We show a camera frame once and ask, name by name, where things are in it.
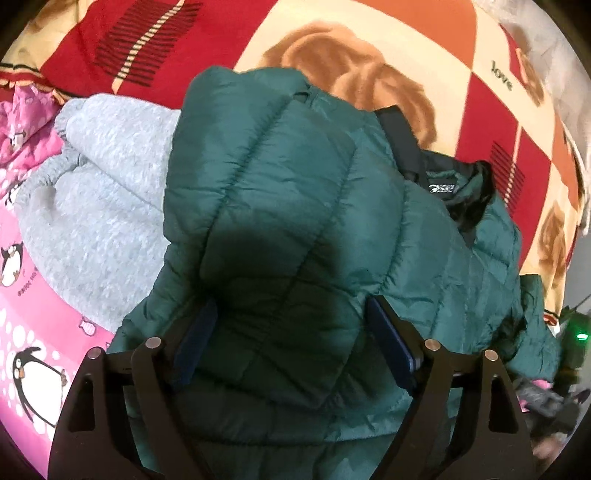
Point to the green puffer jacket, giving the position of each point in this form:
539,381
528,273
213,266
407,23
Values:
295,217

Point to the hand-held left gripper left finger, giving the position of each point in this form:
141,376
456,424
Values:
199,342

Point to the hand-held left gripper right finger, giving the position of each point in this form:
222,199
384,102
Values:
392,342

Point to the grey fleece garment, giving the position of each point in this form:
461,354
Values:
101,198

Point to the pink penguin print blanket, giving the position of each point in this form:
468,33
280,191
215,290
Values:
27,286

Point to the red orange rose print blanket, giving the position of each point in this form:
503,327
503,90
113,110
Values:
369,60

